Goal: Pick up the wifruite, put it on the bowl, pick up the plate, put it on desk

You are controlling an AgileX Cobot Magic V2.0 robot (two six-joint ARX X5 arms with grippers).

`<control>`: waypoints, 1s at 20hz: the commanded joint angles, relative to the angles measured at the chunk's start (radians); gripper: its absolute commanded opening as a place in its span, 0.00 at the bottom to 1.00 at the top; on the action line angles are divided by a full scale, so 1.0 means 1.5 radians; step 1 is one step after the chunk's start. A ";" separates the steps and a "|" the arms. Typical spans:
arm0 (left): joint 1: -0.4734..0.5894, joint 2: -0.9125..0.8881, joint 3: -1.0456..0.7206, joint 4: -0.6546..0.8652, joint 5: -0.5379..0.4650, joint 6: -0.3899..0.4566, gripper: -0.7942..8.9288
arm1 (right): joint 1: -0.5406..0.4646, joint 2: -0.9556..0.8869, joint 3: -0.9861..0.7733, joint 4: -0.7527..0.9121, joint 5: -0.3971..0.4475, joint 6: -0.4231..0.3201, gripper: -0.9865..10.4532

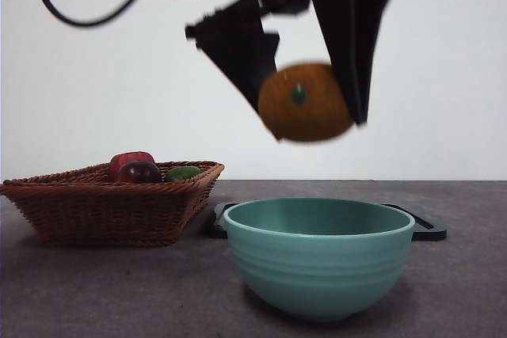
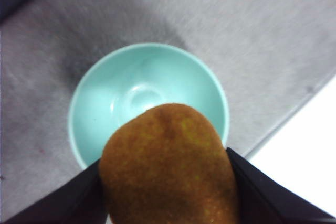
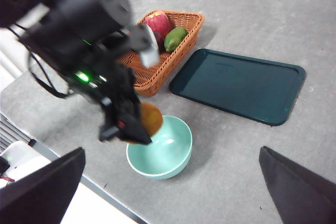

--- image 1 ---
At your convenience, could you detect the orange-brown kiwifruit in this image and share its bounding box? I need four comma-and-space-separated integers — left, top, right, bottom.
257, 63, 355, 143

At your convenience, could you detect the teal ribbed bowl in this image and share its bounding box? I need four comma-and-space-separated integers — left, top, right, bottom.
223, 197, 416, 323

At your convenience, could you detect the green avocado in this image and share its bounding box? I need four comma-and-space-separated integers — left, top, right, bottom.
164, 165, 203, 183

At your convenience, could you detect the red apple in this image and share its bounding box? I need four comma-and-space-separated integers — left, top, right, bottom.
109, 150, 156, 181

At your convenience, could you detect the dark purple plum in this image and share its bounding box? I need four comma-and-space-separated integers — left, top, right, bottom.
117, 161, 162, 184

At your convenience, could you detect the dark rectangular tray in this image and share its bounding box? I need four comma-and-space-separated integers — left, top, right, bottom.
202, 202, 448, 242

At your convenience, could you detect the brown wicker basket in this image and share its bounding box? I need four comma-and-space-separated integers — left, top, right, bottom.
0, 160, 226, 247

